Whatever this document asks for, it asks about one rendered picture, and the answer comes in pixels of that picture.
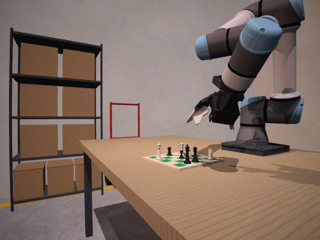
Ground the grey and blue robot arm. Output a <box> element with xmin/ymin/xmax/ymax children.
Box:
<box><xmin>195</xmin><ymin>0</ymin><xmax>305</xmax><ymax>146</ymax></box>

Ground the green and cream checkered chessboard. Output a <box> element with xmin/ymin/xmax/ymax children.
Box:
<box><xmin>143</xmin><ymin>152</ymin><xmax>224</xmax><ymax>170</ymax></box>

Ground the white chess king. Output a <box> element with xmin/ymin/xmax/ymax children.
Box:
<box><xmin>155</xmin><ymin>142</ymin><xmax>162</xmax><ymax>160</ymax></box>

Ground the white knight chess piece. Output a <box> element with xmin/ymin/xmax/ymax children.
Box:
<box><xmin>208</xmin><ymin>148</ymin><xmax>213</xmax><ymax>160</ymax></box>

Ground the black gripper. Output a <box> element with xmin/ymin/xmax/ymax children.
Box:
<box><xmin>187</xmin><ymin>79</ymin><xmax>246</xmax><ymax>130</ymax></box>

